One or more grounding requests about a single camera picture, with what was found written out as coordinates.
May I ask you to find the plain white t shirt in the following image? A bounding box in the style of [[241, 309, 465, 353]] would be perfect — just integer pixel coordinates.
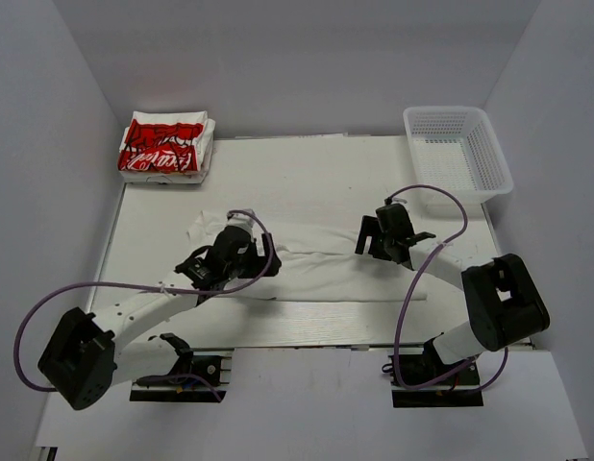
[[184, 208, 431, 303]]

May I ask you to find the red print white t shirt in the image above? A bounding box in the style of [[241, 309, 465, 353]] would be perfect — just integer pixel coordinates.
[[117, 111, 216, 184]]

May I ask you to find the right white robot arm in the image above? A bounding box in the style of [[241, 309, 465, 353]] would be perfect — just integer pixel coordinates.
[[355, 203, 551, 383]]

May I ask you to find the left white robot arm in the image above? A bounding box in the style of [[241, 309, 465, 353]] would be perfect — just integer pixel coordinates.
[[38, 225, 282, 410]]

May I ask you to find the white plastic mesh basket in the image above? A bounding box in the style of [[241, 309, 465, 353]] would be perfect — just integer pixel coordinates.
[[403, 106, 513, 207]]

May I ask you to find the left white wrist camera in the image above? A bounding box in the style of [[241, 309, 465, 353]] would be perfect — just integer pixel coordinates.
[[227, 209, 256, 236]]

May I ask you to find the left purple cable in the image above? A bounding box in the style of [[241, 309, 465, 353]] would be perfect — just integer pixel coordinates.
[[12, 208, 275, 393]]

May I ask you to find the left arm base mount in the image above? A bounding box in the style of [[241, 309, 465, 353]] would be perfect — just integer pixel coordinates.
[[130, 333, 233, 403]]

